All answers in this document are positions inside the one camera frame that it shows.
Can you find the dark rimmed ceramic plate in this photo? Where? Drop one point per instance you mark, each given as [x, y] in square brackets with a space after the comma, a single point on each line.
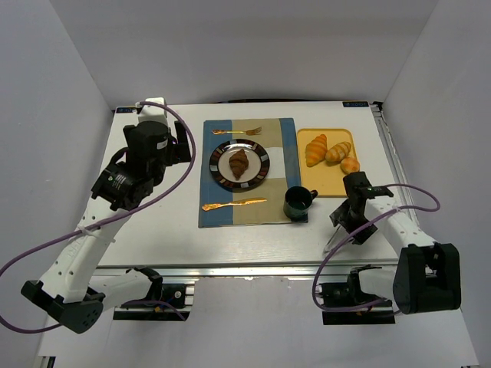
[259, 164]

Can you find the gold fork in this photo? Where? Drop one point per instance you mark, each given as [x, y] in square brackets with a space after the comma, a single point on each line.
[251, 132]

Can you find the round bread roll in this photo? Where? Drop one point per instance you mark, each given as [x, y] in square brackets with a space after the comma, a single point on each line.
[350, 165]

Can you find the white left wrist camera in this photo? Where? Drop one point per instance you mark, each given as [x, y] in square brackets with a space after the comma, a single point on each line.
[151, 113]

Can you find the gold knife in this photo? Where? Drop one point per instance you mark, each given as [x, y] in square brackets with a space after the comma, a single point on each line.
[251, 201]

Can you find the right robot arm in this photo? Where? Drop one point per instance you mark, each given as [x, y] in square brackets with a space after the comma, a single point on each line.
[426, 277]

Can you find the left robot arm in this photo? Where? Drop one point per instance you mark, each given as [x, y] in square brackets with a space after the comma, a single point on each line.
[66, 291]

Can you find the large orange striped croissant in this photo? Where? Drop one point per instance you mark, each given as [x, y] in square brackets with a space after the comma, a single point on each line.
[316, 150]

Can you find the blue and beige placemat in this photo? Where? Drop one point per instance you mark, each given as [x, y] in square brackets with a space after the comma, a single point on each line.
[278, 137]

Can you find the dark green mug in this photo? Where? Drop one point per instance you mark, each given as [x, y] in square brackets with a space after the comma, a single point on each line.
[297, 202]

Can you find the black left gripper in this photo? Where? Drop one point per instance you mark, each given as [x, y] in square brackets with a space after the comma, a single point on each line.
[180, 142]

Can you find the small orange striped croissant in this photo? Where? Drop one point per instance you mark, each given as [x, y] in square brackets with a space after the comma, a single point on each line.
[338, 152]

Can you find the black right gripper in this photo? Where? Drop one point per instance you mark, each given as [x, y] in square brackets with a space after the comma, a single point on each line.
[351, 221]

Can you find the brown chocolate croissant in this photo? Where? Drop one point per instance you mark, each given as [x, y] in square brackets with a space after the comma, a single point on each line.
[238, 163]

